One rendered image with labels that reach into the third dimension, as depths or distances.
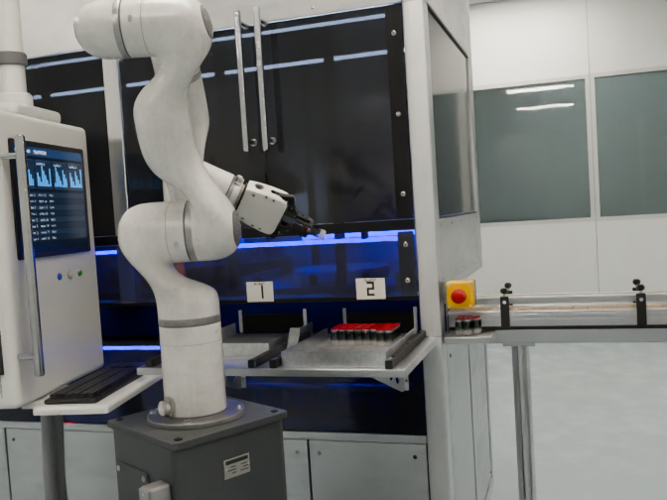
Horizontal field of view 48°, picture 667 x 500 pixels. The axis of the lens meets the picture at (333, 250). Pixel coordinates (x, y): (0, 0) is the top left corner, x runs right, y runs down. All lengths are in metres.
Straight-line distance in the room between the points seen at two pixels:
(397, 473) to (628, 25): 5.16
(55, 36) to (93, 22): 1.28
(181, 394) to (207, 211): 0.35
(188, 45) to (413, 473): 1.38
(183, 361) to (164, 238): 0.23
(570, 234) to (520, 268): 0.50
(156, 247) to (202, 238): 0.09
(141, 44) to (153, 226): 0.34
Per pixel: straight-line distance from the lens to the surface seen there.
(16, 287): 2.03
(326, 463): 2.27
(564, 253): 6.63
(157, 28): 1.30
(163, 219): 1.43
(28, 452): 2.80
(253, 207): 1.66
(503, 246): 6.66
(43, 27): 2.65
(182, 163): 1.37
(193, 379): 1.45
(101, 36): 1.33
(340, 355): 1.76
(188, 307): 1.42
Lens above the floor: 1.25
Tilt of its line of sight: 3 degrees down
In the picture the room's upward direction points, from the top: 4 degrees counter-clockwise
